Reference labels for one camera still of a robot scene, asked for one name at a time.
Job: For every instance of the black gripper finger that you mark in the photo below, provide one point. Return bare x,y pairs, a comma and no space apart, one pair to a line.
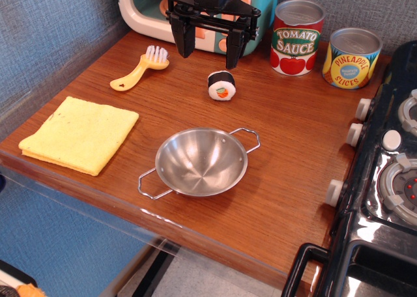
184,37
235,42

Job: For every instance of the plush sushi roll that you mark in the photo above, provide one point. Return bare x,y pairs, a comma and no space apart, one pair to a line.
221,85

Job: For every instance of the grey stove knob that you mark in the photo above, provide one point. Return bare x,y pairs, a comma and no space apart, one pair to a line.
354,134
363,108
333,192

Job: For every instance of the steel two-handled bowl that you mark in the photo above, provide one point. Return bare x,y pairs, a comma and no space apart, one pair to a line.
202,162

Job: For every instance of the black toy stove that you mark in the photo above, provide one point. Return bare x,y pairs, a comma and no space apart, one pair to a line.
373,235

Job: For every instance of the grey stove knob lower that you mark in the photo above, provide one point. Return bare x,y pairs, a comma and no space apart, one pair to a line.
333,192

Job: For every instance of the grey stove knob upper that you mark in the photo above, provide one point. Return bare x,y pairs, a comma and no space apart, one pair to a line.
363,108

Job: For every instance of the yellow toy dish brush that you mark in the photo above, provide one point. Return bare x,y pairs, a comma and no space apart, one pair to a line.
155,58

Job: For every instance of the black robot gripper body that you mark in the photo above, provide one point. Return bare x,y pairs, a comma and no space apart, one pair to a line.
185,15

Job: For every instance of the tomato sauce can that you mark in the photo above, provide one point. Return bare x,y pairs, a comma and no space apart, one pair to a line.
295,36

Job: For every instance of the yellow folded cloth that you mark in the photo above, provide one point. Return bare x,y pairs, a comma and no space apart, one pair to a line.
80,135

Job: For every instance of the toy microwave teal and white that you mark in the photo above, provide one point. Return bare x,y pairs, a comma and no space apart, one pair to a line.
148,17

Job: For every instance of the orange object bottom left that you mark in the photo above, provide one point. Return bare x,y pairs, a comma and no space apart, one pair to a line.
29,290

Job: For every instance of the pineapple slices can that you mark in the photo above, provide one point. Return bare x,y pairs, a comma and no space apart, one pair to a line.
351,57

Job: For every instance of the black oven door handle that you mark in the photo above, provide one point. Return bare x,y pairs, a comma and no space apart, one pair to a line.
307,252

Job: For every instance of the grey stove knob middle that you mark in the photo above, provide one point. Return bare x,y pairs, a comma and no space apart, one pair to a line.
354,134

